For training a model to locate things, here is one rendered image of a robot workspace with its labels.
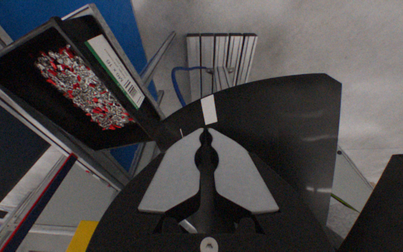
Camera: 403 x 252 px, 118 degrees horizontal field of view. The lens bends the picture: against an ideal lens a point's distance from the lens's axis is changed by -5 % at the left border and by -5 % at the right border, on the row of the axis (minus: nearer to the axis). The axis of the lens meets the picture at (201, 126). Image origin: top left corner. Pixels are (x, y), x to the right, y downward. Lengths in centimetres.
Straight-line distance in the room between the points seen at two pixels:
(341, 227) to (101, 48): 58
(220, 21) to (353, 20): 87
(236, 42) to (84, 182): 151
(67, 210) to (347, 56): 233
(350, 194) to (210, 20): 155
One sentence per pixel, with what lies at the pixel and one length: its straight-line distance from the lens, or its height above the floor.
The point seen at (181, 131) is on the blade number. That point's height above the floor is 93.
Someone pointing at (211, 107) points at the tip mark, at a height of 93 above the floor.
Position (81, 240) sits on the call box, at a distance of 65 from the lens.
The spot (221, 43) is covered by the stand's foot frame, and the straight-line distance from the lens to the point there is 101.
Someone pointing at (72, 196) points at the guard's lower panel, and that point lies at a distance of 143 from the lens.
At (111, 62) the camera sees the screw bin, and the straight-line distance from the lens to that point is 26.
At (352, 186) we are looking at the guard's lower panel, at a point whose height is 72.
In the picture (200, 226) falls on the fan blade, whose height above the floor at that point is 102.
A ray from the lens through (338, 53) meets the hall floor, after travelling 150.
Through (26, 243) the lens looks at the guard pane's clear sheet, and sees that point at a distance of 151.
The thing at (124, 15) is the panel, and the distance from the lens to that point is 88.
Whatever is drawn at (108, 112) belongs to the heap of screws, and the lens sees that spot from 35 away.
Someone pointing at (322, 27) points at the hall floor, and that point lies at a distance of 133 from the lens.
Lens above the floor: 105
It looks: 44 degrees down
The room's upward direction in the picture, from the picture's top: 180 degrees counter-clockwise
